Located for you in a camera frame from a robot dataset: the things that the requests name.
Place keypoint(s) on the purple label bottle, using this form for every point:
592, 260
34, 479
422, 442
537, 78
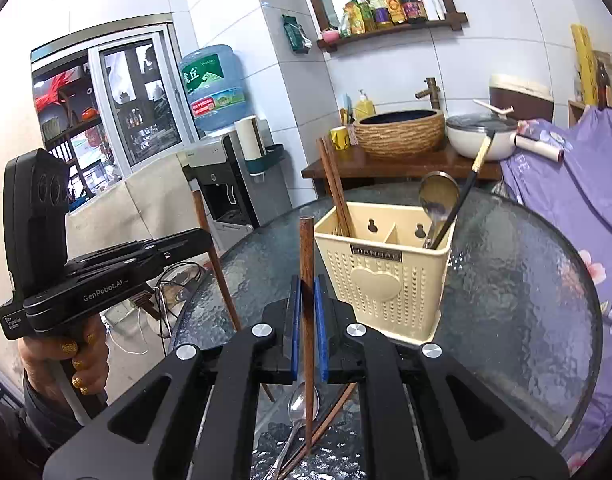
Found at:
381, 10

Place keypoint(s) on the black gold-ended chopstick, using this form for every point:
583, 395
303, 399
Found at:
464, 185

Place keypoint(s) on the yellow snack packet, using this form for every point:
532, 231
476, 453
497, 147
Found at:
353, 19

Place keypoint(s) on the white pan with lid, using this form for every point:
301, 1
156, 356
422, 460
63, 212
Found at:
466, 145

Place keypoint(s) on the purple floral cloth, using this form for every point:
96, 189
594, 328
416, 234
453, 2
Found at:
586, 200

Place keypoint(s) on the wicker wash basin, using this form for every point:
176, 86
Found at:
401, 137

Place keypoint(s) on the red artificial flower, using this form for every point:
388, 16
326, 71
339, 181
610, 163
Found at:
56, 92

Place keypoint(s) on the white plastic bottle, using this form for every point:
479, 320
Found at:
428, 5
439, 6

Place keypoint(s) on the green label bottle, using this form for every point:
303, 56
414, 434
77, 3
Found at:
367, 15

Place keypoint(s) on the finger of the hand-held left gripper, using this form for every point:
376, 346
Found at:
186, 241
131, 269

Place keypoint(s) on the brown glass bottle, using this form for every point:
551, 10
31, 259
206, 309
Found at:
602, 87

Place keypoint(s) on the green wall packet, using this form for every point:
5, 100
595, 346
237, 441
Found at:
296, 35

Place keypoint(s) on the sliding window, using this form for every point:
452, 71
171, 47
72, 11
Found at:
136, 100

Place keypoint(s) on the white rice paddle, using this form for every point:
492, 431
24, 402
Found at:
491, 107

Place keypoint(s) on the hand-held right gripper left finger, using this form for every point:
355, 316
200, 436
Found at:
296, 330

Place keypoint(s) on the bronze faucet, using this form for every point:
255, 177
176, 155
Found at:
431, 92

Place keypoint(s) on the brown and white rice cooker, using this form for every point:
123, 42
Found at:
528, 100

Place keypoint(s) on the golden oil bottle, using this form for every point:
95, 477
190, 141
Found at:
395, 6

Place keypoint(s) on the dark wooden display shelf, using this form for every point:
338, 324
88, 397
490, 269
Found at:
81, 125

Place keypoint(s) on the person's left forearm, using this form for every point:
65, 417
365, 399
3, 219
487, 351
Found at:
26, 435

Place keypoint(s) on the blue water jug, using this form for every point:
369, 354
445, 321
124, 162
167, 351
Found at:
213, 90

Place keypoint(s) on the all-steel spoon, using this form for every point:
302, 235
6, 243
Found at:
297, 405

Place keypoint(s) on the teal wall holder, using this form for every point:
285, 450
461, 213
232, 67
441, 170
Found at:
272, 161

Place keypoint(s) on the yellow soap pump bottle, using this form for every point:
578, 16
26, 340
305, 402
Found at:
365, 107

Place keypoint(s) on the yellow wrap roll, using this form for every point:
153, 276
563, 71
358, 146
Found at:
583, 60

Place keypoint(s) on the cream perforated utensil holder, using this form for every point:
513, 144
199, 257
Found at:
386, 285

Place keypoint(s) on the dark wooden counter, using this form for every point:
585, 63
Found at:
386, 167

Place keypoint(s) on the pink bowl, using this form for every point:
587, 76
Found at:
330, 36

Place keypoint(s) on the person's left hand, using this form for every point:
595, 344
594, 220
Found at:
76, 360

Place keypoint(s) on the water dispenser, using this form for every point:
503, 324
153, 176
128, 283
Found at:
221, 195

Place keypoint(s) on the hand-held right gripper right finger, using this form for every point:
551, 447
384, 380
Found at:
321, 330

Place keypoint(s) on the yellow mug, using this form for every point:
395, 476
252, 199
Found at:
339, 139

